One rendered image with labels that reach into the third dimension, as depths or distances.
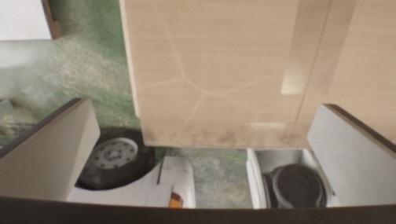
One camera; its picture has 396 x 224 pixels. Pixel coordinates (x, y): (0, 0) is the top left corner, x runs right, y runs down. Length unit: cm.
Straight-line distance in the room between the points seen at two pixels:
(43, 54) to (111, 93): 51
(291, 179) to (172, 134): 34
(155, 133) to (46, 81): 157
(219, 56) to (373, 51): 14
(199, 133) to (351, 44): 17
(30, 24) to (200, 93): 140
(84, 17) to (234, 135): 132
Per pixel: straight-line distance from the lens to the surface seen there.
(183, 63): 19
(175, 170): 126
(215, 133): 22
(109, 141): 161
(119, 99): 156
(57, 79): 170
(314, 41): 21
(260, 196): 51
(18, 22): 158
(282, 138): 25
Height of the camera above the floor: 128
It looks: 58 degrees down
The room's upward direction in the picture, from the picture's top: 179 degrees counter-clockwise
